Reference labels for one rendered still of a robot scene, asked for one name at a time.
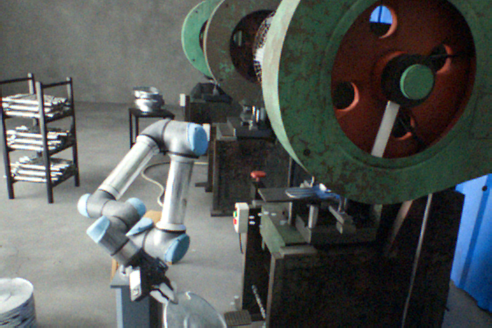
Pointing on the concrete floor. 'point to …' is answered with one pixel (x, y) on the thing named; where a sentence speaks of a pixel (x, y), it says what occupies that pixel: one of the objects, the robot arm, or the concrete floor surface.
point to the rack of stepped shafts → (39, 136)
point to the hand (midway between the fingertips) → (174, 302)
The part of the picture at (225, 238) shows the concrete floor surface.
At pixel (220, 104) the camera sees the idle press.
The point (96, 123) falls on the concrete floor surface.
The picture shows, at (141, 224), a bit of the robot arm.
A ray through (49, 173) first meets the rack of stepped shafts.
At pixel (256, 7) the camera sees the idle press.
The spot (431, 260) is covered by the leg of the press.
